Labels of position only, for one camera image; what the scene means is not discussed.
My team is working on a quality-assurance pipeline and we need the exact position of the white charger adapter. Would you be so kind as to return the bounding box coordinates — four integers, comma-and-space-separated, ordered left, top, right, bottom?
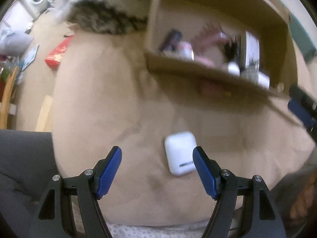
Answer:
240, 69, 270, 89

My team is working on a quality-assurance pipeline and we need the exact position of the white remote control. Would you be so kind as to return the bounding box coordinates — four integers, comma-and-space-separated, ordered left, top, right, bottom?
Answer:
240, 31, 260, 70

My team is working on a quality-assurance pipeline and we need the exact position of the small white bottle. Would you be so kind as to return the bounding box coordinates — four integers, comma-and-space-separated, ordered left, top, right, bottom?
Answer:
227, 61, 240, 76

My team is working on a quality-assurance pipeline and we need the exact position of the white earbuds case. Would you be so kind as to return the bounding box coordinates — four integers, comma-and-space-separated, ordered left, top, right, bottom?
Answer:
164, 131, 197, 176

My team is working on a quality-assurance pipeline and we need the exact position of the pink heart-shaped case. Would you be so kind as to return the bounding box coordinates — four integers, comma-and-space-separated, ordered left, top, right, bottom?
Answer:
195, 56, 215, 68

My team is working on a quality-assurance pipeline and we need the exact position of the white pill bottle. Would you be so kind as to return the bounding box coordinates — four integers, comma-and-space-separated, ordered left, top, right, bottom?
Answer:
176, 41, 194, 60

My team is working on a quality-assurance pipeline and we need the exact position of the black rectangular lighter box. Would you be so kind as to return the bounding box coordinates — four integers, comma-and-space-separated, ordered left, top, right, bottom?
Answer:
159, 29, 183, 52

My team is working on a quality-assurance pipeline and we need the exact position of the dark grey trouser leg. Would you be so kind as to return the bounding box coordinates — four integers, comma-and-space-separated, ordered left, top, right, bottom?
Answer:
1, 130, 58, 237

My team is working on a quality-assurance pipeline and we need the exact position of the teal cushion with orange stripe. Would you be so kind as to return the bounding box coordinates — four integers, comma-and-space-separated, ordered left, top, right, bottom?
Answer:
289, 13, 316, 62

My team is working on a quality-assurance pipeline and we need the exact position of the open cardboard box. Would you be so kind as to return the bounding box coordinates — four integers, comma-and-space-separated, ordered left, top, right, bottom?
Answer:
145, 0, 298, 97

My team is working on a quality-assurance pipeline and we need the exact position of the wooden chair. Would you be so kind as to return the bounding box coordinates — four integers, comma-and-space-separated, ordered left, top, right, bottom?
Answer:
0, 67, 19, 130

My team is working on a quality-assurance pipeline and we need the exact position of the red gift box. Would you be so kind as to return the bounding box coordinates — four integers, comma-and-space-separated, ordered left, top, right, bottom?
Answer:
45, 36, 73, 70

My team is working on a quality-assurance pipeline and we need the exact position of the blue white booklet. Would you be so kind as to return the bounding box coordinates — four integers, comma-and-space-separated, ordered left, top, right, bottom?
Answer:
21, 44, 39, 71

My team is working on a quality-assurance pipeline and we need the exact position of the grey stuffed bag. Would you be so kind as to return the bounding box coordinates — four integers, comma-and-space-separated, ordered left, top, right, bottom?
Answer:
0, 29, 33, 57

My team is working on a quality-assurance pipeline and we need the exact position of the fluffy black-white patterned blanket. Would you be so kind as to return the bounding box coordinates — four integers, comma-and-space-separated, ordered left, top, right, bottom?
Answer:
53, 0, 151, 35

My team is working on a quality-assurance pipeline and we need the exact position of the white washing machine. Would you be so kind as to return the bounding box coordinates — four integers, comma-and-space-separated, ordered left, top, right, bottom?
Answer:
20, 0, 49, 20

